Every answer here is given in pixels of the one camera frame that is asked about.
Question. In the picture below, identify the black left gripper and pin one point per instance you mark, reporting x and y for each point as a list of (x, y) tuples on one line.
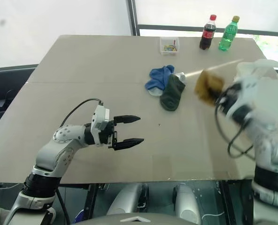
[(110, 137)]

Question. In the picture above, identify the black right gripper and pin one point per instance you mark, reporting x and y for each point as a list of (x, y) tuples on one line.
[(227, 98)]

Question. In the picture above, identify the mustard yellow sock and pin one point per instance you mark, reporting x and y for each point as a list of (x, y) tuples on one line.
[(203, 96), (215, 82)]

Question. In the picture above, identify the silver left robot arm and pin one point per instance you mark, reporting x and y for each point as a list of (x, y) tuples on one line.
[(59, 145)]

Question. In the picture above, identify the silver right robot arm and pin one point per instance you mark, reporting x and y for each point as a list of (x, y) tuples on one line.
[(267, 145)]

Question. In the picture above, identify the white plastic bin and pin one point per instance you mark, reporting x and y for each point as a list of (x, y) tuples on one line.
[(265, 68)]

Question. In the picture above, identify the clear box of colourful clips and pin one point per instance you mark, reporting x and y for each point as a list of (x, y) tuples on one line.
[(169, 45)]

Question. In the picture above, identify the dark green sock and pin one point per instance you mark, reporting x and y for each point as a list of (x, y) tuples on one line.
[(172, 96)]

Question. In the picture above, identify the blue cloth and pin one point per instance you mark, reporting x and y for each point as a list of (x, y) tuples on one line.
[(158, 78)]

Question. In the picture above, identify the cola bottle with red cap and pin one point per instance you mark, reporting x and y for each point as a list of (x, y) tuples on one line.
[(207, 35)]

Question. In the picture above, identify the green soda bottle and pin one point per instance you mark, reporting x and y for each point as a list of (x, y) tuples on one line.
[(228, 35)]

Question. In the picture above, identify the silver robot leg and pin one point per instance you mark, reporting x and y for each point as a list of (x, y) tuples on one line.
[(127, 201), (186, 204)]

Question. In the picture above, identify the black table leg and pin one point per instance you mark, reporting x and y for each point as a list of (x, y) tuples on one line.
[(227, 201), (90, 204)]

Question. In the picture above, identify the grey robot torso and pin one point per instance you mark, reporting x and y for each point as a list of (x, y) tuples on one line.
[(134, 219)]

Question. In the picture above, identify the black side desk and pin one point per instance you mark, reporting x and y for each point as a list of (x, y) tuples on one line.
[(2, 93)]

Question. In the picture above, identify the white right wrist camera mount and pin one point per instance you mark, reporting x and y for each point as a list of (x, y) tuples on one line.
[(246, 93)]

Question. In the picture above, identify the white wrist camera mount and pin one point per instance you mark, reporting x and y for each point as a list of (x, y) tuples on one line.
[(100, 117), (246, 93)]

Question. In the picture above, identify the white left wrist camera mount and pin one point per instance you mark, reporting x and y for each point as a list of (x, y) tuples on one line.
[(100, 117)]

